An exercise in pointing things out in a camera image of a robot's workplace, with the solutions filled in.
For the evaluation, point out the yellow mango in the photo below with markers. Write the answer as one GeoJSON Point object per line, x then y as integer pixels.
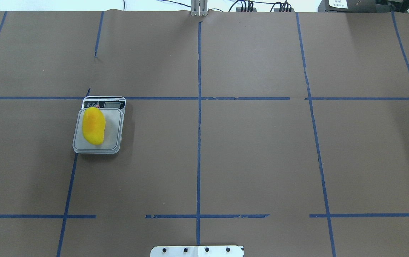
{"type": "Point", "coordinates": [93, 126]}

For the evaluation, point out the silver electronic kitchen scale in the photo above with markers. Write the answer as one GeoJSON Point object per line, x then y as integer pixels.
{"type": "Point", "coordinates": [113, 108]}

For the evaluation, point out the white mounting plate with bolts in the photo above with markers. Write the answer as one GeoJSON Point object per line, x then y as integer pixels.
{"type": "Point", "coordinates": [198, 251]}

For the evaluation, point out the orange black usb hub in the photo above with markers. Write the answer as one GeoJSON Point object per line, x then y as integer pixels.
{"type": "Point", "coordinates": [246, 6]}
{"type": "Point", "coordinates": [282, 7]}

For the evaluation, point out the black desktop computer box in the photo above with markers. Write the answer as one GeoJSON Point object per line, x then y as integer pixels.
{"type": "Point", "coordinates": [354, 6]}

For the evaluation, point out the aluminium frame post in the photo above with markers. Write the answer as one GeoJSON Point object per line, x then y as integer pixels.
{"type": "Point", "coordinates": [199, 8]}

